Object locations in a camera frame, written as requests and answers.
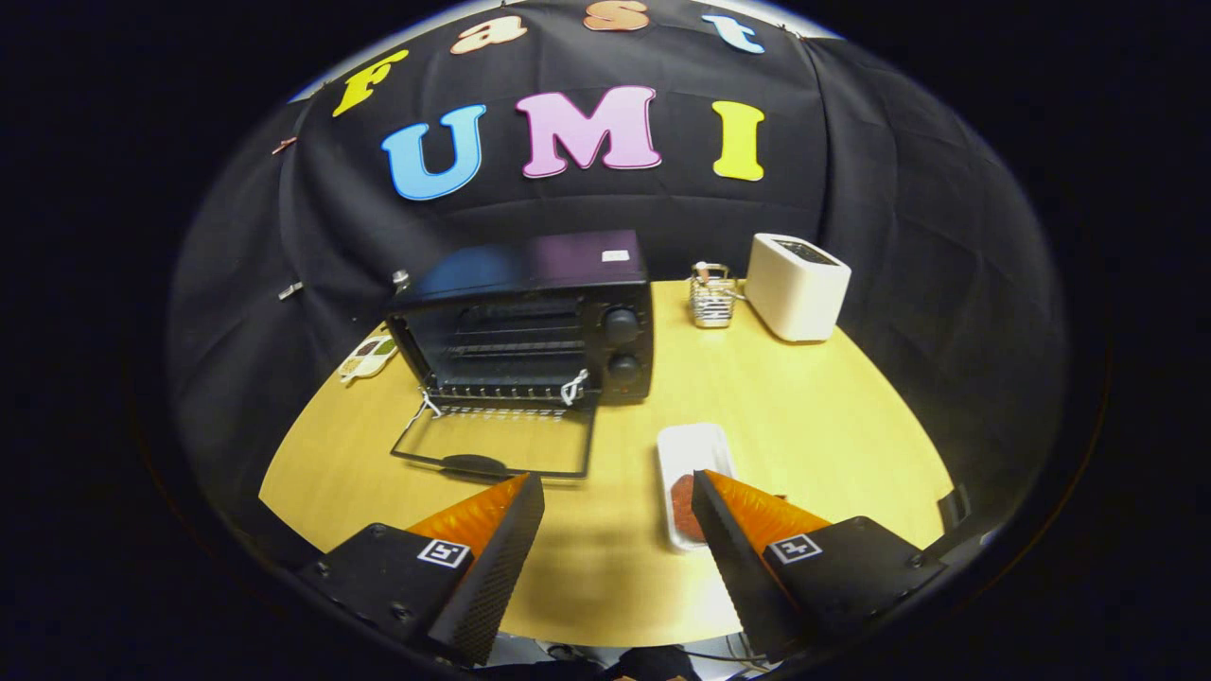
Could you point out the white divided seasoning dish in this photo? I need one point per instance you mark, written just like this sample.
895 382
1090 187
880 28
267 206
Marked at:
364 359

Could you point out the white bread toaster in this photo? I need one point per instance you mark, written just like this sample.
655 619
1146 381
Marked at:
795 293

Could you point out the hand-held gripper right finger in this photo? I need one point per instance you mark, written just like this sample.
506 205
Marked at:
733 567

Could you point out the black toaster oven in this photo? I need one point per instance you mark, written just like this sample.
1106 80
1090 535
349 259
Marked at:
568 265

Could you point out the white ribbed tray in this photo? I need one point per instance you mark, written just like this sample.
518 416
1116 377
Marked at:
695 445

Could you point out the red cloth clip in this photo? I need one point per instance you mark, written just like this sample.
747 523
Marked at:
284 146

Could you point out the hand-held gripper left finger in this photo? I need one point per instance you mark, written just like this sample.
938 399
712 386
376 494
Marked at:
497 577

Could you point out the reddish brown meat strip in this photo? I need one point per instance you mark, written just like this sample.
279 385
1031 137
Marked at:
683 501

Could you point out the silver cloth clip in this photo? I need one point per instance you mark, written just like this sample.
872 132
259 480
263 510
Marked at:
290 290

